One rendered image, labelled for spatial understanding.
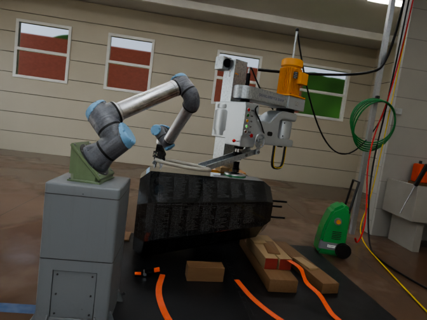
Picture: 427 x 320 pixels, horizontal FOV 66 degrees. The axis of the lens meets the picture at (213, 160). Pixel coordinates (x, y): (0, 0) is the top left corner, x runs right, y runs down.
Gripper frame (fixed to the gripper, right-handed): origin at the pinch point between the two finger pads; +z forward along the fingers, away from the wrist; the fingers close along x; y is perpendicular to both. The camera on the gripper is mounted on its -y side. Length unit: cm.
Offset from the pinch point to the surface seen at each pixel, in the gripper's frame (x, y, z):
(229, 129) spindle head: 45, -46, -46
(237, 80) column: 28, -106, -107
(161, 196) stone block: 12.7, 9.0, 22.2
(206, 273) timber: 63, 9, 74
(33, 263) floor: -67, 48, 92
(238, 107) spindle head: 50, -41, -68
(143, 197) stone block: -1.2, 14.0, 26.1
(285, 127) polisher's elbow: 92, -99, -63
